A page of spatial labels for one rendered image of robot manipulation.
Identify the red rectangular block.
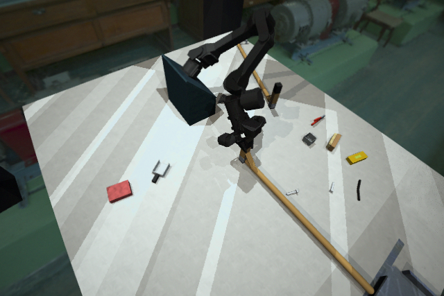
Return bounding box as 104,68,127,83
106,180,133,204

